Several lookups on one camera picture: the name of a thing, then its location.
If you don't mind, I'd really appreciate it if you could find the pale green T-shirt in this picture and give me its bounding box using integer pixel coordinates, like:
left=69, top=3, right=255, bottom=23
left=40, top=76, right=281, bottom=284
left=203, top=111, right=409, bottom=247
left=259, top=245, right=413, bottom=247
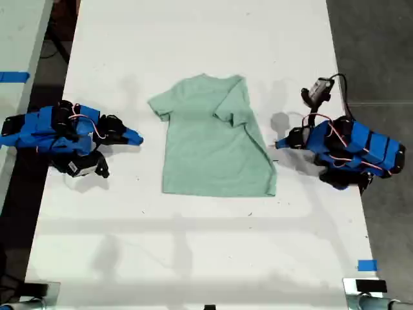
left=147, top=73, right=278, bottom=198

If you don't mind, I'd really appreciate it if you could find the long blue tape strip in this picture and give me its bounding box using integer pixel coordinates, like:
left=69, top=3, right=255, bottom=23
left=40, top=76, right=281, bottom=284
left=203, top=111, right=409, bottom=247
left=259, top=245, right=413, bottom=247
left=0, top=71, right=31, bottom=84

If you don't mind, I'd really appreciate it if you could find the short blue tape strip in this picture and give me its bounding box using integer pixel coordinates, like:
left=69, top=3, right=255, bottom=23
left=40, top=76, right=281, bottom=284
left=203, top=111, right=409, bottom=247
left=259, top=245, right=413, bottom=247
left=357, top=259, right=378, bottom=273

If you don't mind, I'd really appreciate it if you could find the small black box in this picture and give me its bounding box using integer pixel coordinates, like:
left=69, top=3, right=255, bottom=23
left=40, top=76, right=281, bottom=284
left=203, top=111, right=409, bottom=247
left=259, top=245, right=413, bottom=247
left=23, top=282, right=50, bottom=296
left=355, top=279, right=388, bottom=294

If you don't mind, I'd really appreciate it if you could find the red white arm wire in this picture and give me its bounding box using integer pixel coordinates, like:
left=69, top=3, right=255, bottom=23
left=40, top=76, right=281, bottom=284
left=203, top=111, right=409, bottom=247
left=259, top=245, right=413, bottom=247
left=301, top=112, right=385, bottom=169
left=68, top=103, right=108, bottom=141

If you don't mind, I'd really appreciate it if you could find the black camera stalk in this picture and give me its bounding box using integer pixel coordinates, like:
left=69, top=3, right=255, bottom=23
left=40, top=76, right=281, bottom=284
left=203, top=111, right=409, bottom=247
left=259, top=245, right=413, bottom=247
left=301, top=87, right=324, bottom=116

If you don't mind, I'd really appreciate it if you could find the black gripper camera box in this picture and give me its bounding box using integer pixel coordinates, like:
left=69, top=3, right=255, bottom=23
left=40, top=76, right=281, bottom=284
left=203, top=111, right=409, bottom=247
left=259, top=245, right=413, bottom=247
left=308, top=77, right=335, bottom=103
left=52, top=150, right=110, bottom=179

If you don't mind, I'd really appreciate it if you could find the black camera cable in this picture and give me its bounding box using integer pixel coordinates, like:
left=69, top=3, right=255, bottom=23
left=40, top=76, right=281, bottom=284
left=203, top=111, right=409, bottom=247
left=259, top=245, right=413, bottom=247
left=327, top=73, right=356, bottom=119

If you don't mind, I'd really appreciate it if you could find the black floor cable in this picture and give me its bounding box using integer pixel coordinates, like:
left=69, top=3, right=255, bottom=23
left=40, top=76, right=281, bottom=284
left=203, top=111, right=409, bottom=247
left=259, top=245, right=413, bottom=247
left=41, top=30, right=71, bottom=61

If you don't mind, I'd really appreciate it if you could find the metal table bracket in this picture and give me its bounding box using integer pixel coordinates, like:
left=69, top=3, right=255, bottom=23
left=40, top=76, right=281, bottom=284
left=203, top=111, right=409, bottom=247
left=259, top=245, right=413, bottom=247
left=342, top=277, right=393, bottom=310
left=18, top=280, right=62, bottom=304

